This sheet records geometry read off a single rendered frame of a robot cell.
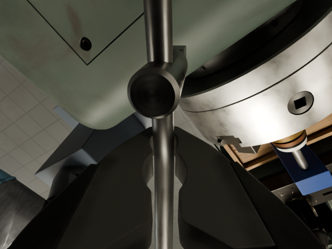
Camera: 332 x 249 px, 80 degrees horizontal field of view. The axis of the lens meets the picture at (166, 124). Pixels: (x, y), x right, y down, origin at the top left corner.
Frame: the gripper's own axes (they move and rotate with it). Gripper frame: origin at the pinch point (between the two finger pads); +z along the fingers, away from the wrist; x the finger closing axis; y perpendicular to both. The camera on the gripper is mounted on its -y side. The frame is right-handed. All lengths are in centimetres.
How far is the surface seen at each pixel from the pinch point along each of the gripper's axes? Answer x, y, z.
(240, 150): 14.9, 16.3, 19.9
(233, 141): 12.3, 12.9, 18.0
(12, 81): -124, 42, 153
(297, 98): 17.7, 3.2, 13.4
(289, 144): 28.0, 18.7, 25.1
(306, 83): 18.2, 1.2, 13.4
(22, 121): -129, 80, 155
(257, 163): 35, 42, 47
